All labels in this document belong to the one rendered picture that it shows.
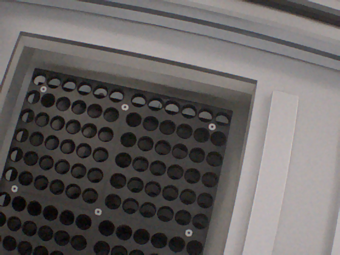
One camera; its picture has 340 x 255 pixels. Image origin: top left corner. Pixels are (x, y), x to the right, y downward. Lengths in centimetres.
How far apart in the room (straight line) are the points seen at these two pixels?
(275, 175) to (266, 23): 12
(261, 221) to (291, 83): 12
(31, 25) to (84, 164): 13
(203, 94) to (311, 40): 16
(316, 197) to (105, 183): 17
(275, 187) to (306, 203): 3
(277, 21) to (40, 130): 21
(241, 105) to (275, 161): 16
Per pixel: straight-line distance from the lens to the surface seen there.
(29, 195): 52
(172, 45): 52
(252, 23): 49
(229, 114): 55
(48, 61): 64
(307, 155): 50
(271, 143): 48
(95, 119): 54
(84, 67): 63
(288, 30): 49
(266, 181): 47
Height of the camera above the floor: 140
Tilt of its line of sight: 68 degrees down
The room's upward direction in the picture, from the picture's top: 9 degrees clockwise
